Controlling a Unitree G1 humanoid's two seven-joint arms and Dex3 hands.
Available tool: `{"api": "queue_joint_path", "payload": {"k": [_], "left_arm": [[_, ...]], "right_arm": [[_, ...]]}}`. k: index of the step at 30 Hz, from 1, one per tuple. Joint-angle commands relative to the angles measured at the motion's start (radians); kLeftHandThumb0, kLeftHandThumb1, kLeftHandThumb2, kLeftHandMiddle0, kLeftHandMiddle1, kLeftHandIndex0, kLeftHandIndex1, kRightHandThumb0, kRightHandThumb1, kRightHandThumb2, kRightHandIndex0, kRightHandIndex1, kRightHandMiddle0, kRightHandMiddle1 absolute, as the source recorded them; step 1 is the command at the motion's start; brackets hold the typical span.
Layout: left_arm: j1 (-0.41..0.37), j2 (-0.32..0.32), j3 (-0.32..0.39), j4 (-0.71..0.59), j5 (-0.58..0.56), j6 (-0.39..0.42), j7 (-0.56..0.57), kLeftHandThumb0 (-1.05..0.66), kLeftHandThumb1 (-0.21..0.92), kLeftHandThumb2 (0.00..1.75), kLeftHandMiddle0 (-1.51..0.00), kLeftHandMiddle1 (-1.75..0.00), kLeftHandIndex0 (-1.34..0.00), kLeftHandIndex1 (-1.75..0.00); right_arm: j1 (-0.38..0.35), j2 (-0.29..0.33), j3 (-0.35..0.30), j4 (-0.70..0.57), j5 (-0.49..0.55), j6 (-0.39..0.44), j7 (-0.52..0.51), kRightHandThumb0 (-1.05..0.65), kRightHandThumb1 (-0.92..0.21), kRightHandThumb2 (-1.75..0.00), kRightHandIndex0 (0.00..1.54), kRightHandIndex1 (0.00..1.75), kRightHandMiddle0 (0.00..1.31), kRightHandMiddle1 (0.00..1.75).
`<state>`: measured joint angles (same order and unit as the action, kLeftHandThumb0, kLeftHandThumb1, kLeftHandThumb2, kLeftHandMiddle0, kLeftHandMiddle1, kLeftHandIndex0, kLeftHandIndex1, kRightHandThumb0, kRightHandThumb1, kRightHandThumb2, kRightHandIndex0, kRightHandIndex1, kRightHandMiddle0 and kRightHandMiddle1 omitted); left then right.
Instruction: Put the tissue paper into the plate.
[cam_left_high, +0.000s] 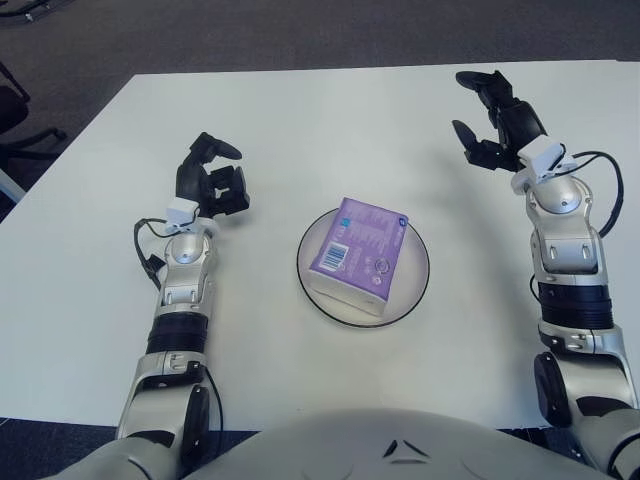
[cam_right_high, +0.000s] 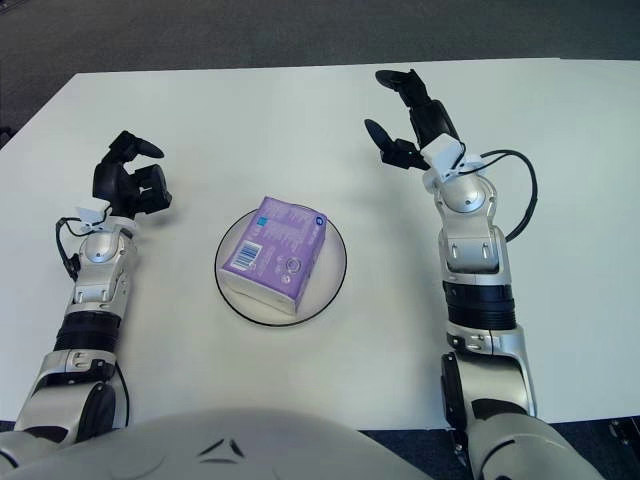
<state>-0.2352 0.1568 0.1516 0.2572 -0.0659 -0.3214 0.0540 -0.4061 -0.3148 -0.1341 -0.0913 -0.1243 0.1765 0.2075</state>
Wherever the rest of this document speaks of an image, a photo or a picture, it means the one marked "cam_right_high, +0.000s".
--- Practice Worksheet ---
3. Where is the white plate with black rim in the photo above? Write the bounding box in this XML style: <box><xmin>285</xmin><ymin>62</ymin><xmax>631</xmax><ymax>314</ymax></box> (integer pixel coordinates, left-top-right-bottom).
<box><xmin>214</xmin><ymin>207</ymin><xmax>348</xmax><ymax>329</ymax></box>

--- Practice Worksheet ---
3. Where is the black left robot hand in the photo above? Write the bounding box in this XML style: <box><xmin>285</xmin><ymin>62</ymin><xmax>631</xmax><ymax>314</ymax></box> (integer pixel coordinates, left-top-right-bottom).
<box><xmin>92</xmin><ymin>130</ymin><xmax>175</xmax><ymax>221</ymax></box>

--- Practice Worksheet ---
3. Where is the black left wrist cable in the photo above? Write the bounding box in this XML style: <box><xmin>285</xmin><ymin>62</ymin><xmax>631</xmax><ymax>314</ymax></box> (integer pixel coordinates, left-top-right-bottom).
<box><xmin>54</xmin><ymin>217</ymin><xmax>86</xmax><ymax>281</ymax></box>

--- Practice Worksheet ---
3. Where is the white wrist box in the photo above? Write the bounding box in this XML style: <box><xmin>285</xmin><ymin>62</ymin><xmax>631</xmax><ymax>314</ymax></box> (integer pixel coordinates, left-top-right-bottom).
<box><xmin>74</xmin><ymin>204</ymin><xmax>109</xmax><ymax>232</ymax></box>
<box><xmin>419</xmin><ymin>133</ymin><xmax>466</xmax><ymax>179</ymax></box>

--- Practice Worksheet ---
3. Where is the black stand foot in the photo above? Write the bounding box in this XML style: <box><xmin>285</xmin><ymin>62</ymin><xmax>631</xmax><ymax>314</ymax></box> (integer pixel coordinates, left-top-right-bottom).
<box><xmin>608</xmin><ymin>417</ymin><xmax>640</xmax><ymax>444</ymax></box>

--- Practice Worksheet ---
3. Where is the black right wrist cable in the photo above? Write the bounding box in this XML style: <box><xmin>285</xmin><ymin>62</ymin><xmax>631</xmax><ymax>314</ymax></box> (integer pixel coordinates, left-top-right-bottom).
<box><xmin>462</xmin><ymin>149</ymin><xmax>539</xmax><ymax>244</ymax></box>

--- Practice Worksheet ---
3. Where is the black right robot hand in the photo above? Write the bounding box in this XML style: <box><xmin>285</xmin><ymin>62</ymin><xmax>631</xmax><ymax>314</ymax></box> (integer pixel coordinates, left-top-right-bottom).
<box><xmin>363</xmin><ymin>68</ymin><xmax>464</xmax><ymax>171</ymax></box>

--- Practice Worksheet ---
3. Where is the black stand bar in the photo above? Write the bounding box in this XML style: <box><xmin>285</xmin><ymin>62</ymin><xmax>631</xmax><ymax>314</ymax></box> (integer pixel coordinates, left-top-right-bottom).
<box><xmin>449</xmin><ymin>427</ymin><xmax>474</xmax><ymax>469</ymax></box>

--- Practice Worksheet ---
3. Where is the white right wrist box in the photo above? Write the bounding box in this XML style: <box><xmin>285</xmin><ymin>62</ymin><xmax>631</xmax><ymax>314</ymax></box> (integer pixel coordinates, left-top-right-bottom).
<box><xmin>419</xmin><ymin>133</ymin><xmax>466</xmax><ymax>179</ymax></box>

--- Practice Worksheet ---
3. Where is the purple tissue paper pack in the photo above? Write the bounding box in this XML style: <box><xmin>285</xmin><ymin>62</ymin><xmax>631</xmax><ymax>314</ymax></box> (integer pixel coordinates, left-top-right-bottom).
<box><xmin>216</xmin><ymin>195</ymin><xmax>330</xmax><ymax>315</ymax></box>

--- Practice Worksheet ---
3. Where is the grey robot torso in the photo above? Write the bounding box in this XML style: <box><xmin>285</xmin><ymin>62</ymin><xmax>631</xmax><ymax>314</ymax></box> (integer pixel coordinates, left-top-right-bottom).
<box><xmin>0</xmin><ymin>407</ymin><xmax>451</xmax><ymax>480</ymax></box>

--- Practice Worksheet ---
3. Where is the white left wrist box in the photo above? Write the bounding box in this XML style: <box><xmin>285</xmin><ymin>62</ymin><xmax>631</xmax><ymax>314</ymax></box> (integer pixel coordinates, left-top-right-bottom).
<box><xmin>74</xmin><ymin>204</ymin><xmax>109</xmax><ymax>232</ymax></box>

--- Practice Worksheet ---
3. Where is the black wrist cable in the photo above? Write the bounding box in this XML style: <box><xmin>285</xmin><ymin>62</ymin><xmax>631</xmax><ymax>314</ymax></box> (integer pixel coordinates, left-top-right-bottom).
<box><xmin>462</xmin><ymin>149</ymin><xmax>539</xmax><ymax>244</ymax></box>
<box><xmin>54</xmin><ymin>217</ymin><xmax>86</xmax><ymax>281</ymax></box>

